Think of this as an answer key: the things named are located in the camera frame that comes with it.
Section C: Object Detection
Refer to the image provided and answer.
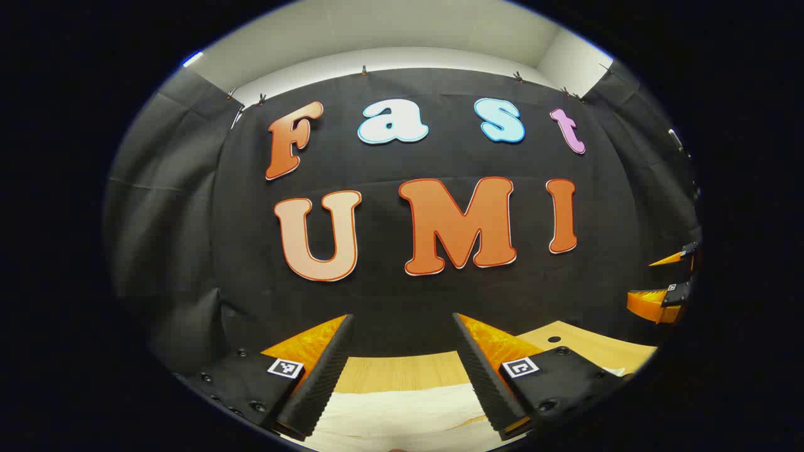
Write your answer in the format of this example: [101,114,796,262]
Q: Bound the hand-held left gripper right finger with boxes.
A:
[452,312,636,441]

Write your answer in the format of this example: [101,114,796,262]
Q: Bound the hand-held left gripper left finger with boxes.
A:
[173,313,356,443]

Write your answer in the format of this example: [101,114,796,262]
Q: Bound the white jeans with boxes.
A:
[300,380,506,452]

